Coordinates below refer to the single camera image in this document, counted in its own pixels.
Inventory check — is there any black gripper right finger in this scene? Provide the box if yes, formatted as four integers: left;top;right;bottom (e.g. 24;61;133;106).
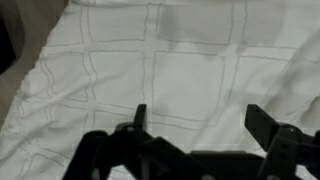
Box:
245;104;320;167

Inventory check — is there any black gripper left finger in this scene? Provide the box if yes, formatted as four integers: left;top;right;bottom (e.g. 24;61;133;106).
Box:
115;104;147;133

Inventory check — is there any white duvet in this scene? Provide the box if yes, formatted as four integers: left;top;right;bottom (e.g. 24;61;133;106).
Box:
0;0;320;180

